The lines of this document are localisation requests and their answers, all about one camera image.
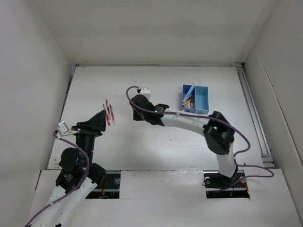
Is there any light blue storage bin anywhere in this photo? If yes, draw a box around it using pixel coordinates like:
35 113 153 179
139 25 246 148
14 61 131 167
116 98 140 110
195 86 209 114

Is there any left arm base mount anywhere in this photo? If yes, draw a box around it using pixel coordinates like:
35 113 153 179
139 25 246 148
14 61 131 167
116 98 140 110
86 171 121 199

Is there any light blue correction tape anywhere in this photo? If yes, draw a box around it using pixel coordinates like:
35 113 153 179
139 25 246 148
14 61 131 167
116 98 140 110
185 83 196 96

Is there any yellow black utility knife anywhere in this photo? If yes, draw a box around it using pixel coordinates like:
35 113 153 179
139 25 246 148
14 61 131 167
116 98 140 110
182 98 192 106

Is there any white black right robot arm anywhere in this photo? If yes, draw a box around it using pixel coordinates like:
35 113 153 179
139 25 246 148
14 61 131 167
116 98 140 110
130 94 238 186

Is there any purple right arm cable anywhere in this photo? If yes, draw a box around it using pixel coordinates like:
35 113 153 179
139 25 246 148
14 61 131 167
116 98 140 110
125 85 275 193

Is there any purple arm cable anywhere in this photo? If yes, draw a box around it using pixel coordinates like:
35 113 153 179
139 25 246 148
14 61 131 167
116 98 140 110
125 85 275 193
23 131 90 227

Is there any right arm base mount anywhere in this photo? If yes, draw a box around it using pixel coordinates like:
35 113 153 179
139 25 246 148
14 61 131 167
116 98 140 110
202 170 250 199

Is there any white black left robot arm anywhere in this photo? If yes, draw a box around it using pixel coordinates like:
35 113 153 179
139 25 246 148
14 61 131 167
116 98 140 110
26 110 107 227

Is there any aluminium rail right edge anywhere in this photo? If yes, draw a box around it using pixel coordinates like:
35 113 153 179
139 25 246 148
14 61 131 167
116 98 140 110
234 63 276 169

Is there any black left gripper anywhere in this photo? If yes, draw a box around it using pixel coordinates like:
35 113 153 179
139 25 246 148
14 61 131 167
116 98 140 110
72 109 106 165

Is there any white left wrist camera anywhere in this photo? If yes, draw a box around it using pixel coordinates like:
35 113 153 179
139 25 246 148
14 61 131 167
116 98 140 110
57 121 79 138

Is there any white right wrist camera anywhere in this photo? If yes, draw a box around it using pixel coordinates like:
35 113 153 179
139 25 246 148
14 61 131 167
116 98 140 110
137 87 151 100

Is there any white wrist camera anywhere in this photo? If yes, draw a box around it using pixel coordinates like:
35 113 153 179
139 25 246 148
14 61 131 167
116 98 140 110
137 87 151 100
57 121 79 138

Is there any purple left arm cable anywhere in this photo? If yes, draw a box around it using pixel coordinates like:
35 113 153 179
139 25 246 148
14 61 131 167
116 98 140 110
23 131 90 227

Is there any purple blue storage bin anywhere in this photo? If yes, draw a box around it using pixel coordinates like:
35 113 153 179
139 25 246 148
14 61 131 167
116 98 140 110
181 83 196 114

